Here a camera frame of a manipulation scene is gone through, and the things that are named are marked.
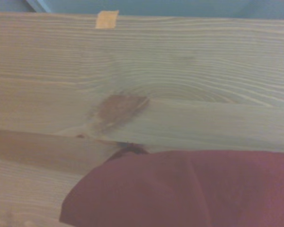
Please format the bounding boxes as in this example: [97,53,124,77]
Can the rust red shorts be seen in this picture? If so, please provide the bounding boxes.
[59,146,284,227]

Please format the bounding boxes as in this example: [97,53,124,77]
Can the small orange tape piece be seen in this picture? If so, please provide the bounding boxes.
[95,9,120,29]

